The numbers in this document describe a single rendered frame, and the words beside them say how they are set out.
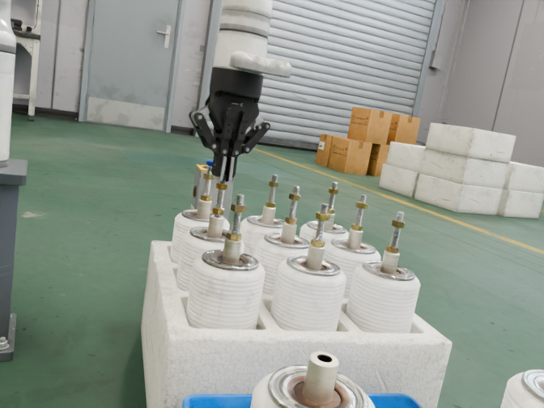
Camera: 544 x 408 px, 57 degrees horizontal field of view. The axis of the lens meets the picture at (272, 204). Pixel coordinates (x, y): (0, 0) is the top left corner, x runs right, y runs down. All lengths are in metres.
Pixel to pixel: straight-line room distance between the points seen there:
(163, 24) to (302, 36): 1.69
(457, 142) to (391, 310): 2.80
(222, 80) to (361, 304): 0.37
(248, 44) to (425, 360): 0.49
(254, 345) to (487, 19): 7.33
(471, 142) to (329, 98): 3.56
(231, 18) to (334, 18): 6.04
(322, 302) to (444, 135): 2.95
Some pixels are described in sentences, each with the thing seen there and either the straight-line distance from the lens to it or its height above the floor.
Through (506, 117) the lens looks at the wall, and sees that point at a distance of 7.15.
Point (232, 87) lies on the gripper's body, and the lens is 0.71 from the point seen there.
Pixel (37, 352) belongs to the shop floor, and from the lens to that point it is 0.95.
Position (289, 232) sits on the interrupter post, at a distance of 0.79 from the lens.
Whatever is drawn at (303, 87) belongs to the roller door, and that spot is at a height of 0.78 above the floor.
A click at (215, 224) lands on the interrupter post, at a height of 0.27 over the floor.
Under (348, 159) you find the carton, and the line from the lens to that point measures 4.57.
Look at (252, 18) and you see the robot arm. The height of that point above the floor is 0.57.
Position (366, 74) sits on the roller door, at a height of 1.10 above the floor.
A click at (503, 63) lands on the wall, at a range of 7.38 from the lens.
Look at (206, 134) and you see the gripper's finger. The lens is 0.72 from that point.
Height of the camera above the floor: 0.45
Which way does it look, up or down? 11 degrees down
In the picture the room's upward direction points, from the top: 9 degrees clockwise
